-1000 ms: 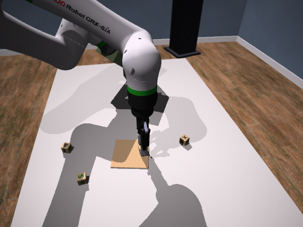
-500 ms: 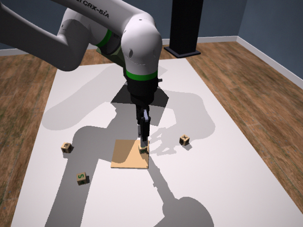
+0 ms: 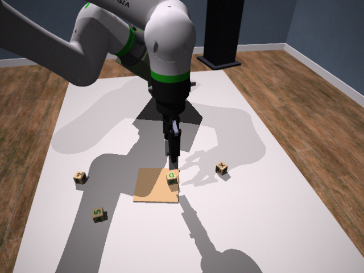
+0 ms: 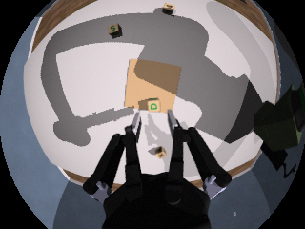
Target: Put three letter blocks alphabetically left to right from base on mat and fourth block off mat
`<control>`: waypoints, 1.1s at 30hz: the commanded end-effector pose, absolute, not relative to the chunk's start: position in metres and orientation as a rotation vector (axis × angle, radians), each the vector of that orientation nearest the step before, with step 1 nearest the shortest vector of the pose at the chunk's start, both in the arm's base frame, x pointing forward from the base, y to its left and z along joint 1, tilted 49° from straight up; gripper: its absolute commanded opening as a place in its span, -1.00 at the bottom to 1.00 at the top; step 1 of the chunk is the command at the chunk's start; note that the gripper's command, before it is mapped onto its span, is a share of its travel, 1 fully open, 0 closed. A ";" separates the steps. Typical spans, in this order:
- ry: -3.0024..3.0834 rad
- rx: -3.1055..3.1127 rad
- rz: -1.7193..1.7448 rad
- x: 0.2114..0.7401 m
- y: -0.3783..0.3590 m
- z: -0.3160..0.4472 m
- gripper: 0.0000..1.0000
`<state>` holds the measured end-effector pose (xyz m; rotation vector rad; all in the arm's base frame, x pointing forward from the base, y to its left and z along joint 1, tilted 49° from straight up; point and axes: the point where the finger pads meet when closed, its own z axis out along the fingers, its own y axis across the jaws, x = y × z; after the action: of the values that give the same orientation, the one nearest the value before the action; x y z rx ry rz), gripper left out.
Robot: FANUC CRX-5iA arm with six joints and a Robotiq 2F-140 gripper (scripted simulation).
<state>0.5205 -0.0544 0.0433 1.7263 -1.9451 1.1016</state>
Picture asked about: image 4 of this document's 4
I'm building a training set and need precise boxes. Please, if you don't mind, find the tan flat mat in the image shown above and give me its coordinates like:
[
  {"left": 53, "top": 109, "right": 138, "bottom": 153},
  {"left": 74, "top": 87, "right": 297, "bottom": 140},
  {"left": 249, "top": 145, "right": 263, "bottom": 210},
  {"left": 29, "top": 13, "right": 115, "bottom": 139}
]
[{"left": 125, "top": 59, "right": 181, "bottom": 113}]

